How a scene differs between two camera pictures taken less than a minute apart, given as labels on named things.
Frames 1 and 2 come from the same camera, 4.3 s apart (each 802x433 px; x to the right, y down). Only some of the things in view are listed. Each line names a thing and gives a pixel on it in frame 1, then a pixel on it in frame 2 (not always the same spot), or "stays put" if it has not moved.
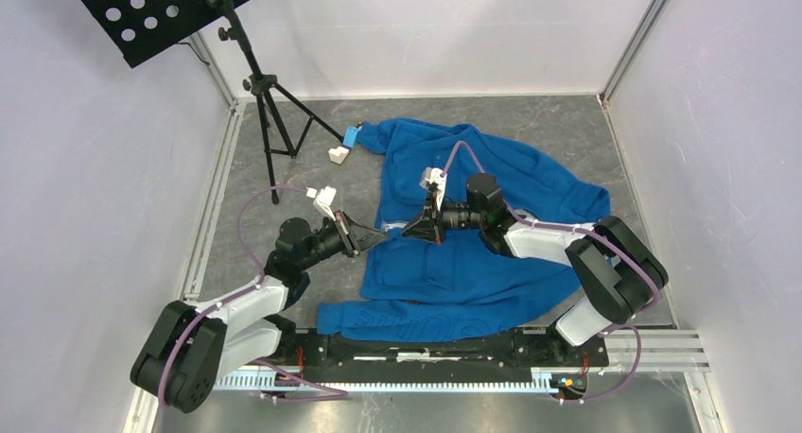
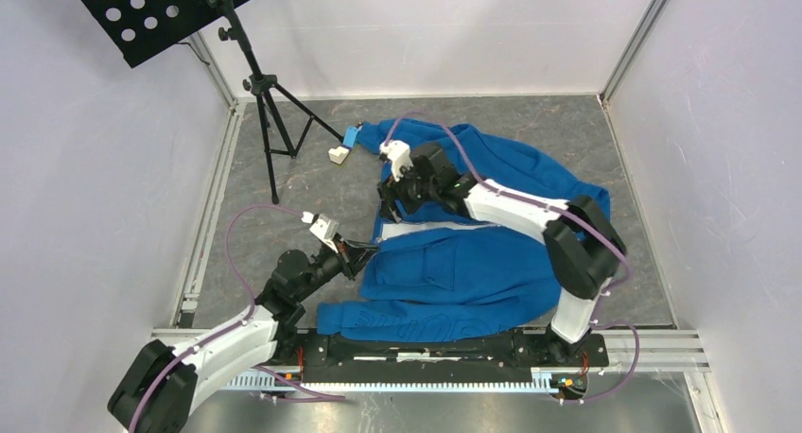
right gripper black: [429, 226] → [391, 190]
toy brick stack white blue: [339, 154] stays put
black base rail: [508, 359] stays put
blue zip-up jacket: [461, 288] stays put
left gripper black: [354, 237] → [352, 255]
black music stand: [140, 16] stays put
